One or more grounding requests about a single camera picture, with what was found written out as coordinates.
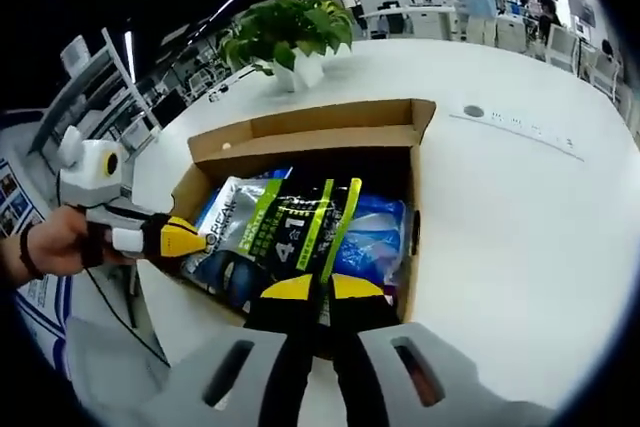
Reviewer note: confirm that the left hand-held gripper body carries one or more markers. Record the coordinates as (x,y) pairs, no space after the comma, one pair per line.
(87,177)

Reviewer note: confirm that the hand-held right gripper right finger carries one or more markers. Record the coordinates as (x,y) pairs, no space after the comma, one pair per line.
(400,377)

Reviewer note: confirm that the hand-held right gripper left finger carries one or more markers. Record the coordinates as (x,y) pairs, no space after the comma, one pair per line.
(235,377)

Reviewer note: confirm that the silver blue soft pouch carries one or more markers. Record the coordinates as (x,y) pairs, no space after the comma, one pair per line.
(235,207)

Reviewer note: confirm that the black green soft pouch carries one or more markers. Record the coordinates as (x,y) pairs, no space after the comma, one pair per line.
(295,227)

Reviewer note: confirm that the blue wet wipes pack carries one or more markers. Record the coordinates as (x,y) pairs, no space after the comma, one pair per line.
(372,237)

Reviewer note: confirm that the brown cardboard shoe box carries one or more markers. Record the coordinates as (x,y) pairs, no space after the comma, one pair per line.
(325,119)

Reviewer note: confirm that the person's left hand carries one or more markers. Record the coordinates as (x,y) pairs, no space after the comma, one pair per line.
(65,242)

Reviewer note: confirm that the black wristband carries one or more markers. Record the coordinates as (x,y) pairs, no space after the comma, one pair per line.
(27,257)

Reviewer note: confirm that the white metal rack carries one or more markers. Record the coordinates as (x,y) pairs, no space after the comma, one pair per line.
(112,54)

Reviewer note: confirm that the blue white poster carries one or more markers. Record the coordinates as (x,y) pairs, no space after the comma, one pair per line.
(30,307)

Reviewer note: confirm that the potted green plant white pot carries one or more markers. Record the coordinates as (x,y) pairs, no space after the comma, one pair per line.
(290,32)

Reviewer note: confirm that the round grey table grommet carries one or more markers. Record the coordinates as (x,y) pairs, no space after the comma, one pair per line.
(473,110)

